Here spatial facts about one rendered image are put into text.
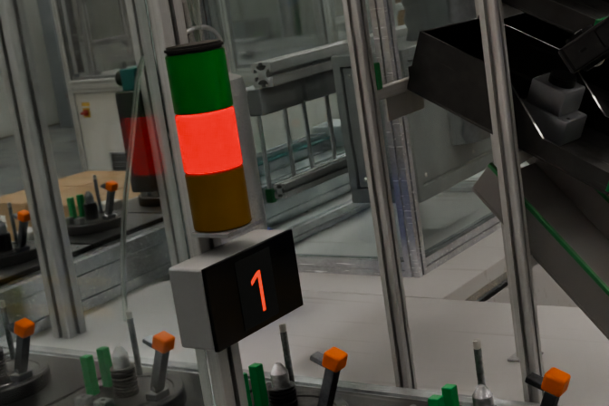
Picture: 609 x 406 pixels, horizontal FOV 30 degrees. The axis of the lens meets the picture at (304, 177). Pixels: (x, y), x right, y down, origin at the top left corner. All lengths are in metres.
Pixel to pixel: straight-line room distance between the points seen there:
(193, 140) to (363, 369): 0.86
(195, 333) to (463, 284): 1.19
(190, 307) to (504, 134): 0.45
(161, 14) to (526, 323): 0.57
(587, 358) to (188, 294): 0.87
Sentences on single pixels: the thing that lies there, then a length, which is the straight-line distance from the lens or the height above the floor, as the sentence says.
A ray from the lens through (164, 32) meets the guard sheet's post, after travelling 0.95.
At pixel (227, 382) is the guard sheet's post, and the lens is 1.02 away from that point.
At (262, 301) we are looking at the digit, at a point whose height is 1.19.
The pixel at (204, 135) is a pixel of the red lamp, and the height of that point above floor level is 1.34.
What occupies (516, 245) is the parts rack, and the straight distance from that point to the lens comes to 1.27.
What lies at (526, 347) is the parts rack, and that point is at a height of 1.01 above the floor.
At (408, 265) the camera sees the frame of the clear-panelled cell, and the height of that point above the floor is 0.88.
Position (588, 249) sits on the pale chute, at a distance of 1.36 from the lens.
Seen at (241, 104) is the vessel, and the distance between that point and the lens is 1.97.
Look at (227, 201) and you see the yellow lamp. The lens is 0.94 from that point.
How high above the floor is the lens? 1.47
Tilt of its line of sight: 11 degrees down
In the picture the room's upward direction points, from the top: 9 degrees counter-clockwise
